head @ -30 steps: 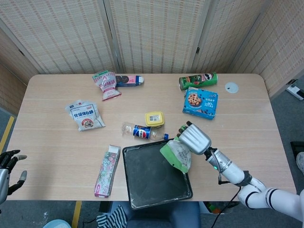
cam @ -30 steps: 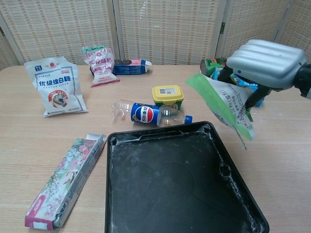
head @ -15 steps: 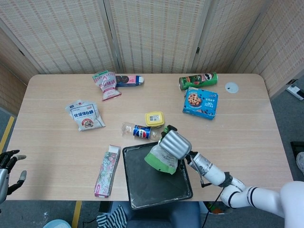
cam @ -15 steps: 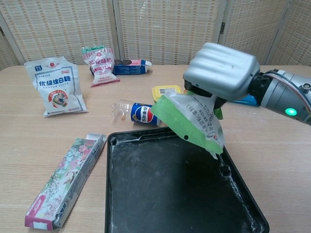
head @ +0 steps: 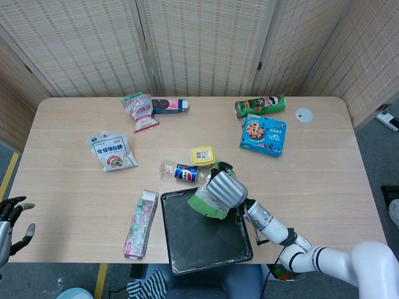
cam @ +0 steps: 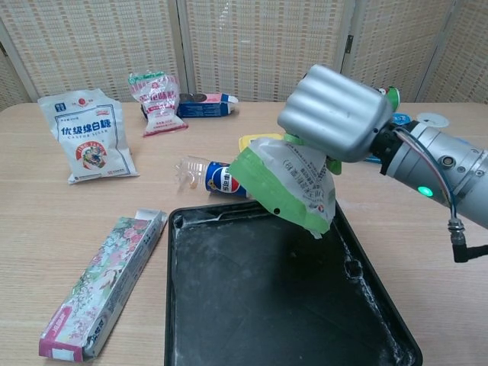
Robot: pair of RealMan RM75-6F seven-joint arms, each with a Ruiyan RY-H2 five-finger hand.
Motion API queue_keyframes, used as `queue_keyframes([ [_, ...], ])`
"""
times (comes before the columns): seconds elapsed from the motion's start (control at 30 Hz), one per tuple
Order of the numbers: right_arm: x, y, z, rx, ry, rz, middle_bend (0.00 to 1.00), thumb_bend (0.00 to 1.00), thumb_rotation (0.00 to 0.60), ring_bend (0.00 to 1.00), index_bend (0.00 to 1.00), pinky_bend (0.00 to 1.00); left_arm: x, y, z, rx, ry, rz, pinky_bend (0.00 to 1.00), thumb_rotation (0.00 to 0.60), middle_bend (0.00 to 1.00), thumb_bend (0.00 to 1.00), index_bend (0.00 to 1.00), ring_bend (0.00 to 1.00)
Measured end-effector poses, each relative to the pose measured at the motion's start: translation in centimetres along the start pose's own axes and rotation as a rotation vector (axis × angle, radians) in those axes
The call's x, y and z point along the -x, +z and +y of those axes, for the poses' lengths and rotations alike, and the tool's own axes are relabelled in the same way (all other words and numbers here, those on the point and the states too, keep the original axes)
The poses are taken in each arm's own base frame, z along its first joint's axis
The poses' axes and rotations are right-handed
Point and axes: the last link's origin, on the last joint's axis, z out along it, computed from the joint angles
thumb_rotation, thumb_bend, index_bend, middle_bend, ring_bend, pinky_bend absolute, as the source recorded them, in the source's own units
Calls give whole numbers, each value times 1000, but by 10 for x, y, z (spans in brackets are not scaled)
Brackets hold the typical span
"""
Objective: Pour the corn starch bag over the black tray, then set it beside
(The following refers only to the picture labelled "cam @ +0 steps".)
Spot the blue chocolate chip cookie box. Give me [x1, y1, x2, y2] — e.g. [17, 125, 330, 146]
[361, 112, 412, 164]

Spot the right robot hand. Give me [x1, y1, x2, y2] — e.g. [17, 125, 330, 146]
[277, 63, 394, 163]

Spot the black baking tray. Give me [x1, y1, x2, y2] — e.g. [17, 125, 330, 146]
[163, 201, 423, 366]

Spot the yellow lidded green container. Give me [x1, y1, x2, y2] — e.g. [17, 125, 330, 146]
[238, 132, 285, 154]

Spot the white castor sugar bag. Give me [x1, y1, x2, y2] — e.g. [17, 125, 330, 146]
[37, 88, 140, 185]

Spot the black arm connector cable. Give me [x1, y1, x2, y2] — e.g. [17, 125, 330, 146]
[446, 216, 488, 264]

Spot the woven folding screen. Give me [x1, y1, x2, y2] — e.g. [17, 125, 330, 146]
[0, 0, 488, 112]

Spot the pink white salt bag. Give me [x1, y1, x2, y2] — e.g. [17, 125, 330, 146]
[127, 71, 190, 138]

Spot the floral cling wrap box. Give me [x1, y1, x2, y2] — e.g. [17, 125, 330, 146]
[38, 208, 169, 362]

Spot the green Pringles can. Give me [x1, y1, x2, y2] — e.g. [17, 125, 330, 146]
[375, 86, 401, 112]

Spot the corn starch bag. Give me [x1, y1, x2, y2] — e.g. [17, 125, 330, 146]
[227, 131, 343, 240]

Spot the crushed Pepsi plastic bottle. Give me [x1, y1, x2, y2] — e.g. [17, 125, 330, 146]
[175, 154, 261, 200]

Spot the blue sandwich cookie box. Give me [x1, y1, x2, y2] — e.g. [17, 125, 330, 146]
[177, 92, 239, 119]

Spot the white round table grommet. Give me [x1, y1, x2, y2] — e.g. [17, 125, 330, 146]
[416, 111, 451, 129]

